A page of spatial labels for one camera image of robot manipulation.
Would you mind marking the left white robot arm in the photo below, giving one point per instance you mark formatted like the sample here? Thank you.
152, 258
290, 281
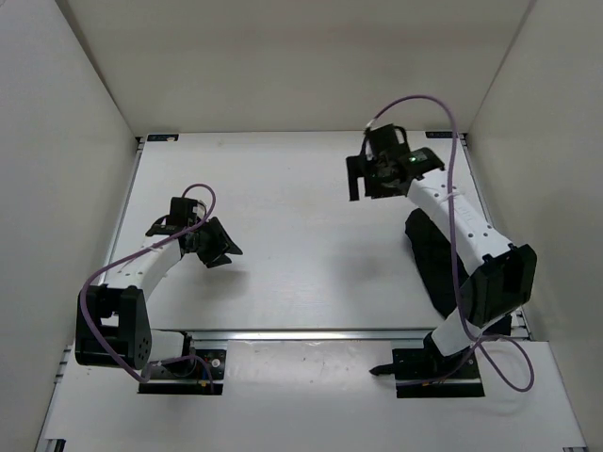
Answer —
113, 326

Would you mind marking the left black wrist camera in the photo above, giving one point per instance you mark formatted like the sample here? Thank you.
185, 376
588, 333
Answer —
185, 212

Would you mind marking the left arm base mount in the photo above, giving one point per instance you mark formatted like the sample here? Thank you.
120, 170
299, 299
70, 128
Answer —
201, 377

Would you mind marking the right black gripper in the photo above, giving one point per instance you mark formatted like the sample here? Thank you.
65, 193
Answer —
362, 167

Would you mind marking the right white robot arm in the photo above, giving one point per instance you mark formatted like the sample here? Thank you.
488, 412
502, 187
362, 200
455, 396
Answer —
474, 275

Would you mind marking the black pleated skirt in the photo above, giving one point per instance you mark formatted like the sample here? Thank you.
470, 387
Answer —
432, 255

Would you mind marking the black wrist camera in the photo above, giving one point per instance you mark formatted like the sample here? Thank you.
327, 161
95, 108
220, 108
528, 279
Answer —
185, 212
383, 138

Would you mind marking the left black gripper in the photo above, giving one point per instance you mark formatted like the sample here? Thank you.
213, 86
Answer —
215, 257

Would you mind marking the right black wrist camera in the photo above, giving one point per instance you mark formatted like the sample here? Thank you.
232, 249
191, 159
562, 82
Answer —
383, 138

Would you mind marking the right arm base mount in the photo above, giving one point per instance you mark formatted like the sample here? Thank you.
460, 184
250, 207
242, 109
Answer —
423, 373

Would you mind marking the left blue table label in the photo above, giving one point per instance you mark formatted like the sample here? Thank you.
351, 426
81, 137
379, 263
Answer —
162, 137

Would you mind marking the blue table label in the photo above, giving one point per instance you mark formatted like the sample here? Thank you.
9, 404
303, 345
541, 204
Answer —
162, 137
440, 135

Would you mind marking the right blue table label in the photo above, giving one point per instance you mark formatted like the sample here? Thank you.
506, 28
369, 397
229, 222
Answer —
440, 135

